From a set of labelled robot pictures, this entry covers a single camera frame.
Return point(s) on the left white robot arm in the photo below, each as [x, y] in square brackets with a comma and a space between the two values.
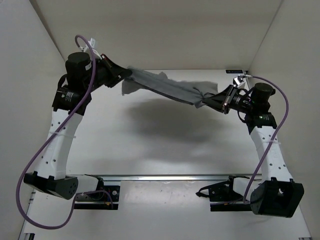
[72, 97]

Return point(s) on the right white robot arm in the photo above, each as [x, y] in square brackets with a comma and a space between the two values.
[276, 194]

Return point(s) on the right table corner label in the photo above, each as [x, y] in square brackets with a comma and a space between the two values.
[233, 71]

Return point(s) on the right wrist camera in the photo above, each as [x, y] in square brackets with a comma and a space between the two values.
[260, 95]

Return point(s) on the grey pleated skirt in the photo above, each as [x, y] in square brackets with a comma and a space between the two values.
[187, 92]

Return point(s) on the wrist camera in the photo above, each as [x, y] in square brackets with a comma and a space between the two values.
[79, 70]
[260, 95]

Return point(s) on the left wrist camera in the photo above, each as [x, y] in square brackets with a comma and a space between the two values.
[79, 70]

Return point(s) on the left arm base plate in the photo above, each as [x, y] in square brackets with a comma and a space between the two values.
[107, 199]

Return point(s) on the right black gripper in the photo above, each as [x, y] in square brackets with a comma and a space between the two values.
[222, 102]

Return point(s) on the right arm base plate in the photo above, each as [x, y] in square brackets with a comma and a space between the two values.
[223, 198]

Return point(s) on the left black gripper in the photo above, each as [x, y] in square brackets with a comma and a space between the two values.
[118, 71]

